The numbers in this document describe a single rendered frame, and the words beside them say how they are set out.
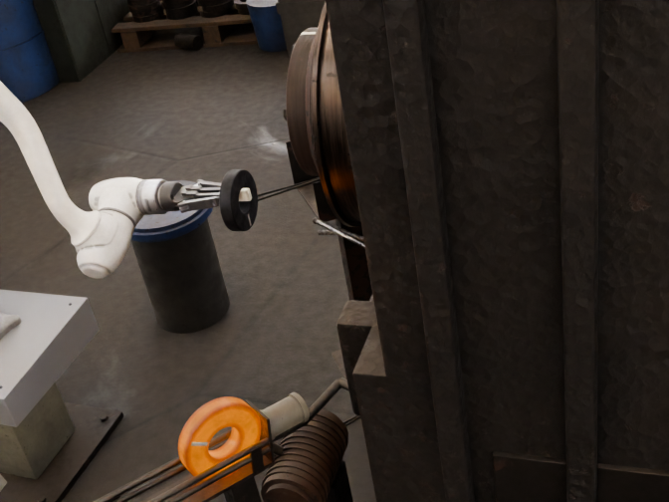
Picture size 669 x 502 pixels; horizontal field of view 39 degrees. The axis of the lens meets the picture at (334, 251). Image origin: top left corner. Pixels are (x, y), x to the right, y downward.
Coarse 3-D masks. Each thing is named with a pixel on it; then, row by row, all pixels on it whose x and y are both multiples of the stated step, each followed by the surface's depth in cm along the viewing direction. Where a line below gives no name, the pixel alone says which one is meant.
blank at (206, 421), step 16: (224, 400) 164; (240, 400) 167; (192, 416) 163; (208, 416) 161; (224, 416) 163; (240, 416) 166; (256, 416) 168; (192, 432) 161; (208, 432) 163; (240, 432) 167; (256, 432) 170; (192, 448) 162; (224, 448) 169; (240, 448) 169; (192, 464) 163; (208, 464) 165
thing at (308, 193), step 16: (288, 144) 257; (304, 176) 264; (304, 192) 258; (320, 192) 237; (320, 208) 240; (336, 224) 258; (352, 256) 260; (352, 272) 263; (368, 272) 264; (352, 288) 265; (368, 288) 267; (336, 352) 291
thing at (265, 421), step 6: (246, 402) 172; (258, 414) 169; (264, 414) 168; (264, 420) 168; (264, 426) 169; (270, 426) 168; (264, 432) 170; (270, 432) 169; (270, 438) 170; (270, 444) 170; (270, 456) 172
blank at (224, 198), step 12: (228, 180) 227; (240, 180) 230; (252, 180) 237; (228, 192) 226; (252, 192) 237; (228, 204) 226; (240, 204) 237; (252, 204) 237; (228, 216) 227; (240, 216) 230; (252, 216) 237; (228, 228) 231; (240, 228) 231
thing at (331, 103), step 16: (320, 32) 157; (320, 48) 156; (320, 64) 156; (320, 80) 156; (336, 80) 155; (320, 96) 156; (336, 96) 155; (320, 112) 157; (336, 112) 156; (320, 128) 157; (336, 128) 157; (320, 144) 158; (336, 144) 158; (320, 160) 159; (336, 160) 159; (320, 176) 161; (336, 176) 161; (352, 176) 160; (336, 192) 164; (352, 192) 163; (336, 208) 168; (352, 208) 168; (352, 224) 177
